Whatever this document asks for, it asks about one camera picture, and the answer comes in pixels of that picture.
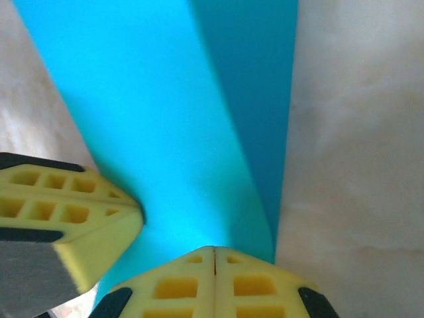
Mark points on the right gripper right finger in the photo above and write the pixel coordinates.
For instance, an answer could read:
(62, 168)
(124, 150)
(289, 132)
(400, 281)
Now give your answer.
(255, 288)

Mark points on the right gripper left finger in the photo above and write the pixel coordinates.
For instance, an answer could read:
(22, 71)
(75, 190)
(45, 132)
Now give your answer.
(175, 288)

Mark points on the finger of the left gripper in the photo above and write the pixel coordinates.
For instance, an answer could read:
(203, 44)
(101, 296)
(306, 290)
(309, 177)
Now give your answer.
(83, 238)
(66, 182)

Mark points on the blue paper sheet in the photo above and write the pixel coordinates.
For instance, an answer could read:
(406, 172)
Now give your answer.
(149, 99)

